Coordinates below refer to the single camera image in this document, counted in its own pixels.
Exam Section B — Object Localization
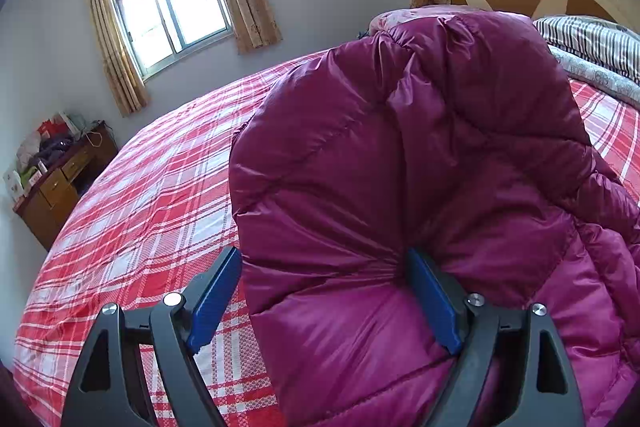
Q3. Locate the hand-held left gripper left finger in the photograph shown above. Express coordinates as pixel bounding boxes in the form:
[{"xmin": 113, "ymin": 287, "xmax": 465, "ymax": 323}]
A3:
[{"xmin": 60, "ymin": 246, "xmax": 244, "ymax": 427}]

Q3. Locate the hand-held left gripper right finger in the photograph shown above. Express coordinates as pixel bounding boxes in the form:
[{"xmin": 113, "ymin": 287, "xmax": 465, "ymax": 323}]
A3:
[{"xmin": 405, "ymin": 248, "xmax": 586, "ymax": 427}]

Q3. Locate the magenta quilted down jacket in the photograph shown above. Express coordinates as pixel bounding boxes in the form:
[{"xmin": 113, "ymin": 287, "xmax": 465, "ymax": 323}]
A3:
[{"xmin": 229, "ymin": 9, "xmax": 640, "ymax": 427}]

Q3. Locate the dark clothes pile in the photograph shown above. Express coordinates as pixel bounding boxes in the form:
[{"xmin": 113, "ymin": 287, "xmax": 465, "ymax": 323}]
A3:
[{"xmin": 36, "ymin": 134, "xmax": 76, "ymax": 162}]

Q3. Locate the bed with red plaid sheet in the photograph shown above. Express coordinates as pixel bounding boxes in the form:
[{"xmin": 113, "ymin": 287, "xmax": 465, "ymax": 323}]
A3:
[{"xmin": 12, "ymin": 57, "xmax": 640, "ymax": 427}]

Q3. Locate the brown wooden desk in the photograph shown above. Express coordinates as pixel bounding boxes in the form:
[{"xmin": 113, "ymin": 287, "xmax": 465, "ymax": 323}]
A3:
[{"xmin": 13, "ymin": 121, "xmax": 120, "ymax": 254}]

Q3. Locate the white printed box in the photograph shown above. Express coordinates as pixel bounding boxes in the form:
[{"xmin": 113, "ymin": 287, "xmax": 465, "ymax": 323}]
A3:
[{"xmin": 3, "ymin": 169, "xmax": 25, "ymax": 202}]

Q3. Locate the red and white bag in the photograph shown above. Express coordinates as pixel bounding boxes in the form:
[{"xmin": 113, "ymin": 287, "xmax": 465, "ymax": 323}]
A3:
[{"xmin": 36, "ymin": 111, "xmax": 81, "ymax": 142}]

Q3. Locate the pink floral pillow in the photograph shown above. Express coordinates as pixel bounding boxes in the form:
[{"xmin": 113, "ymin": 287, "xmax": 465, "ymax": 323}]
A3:
[{"xmin": 367, "ymin": 4, "xmax": 481, "ymax": 38}]

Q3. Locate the sliding glass window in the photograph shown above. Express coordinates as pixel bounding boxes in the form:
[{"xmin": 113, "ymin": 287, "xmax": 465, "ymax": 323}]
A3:
[{"xmin": 104, "ymin": 0, "xmax": 235, "ymax": 78}]

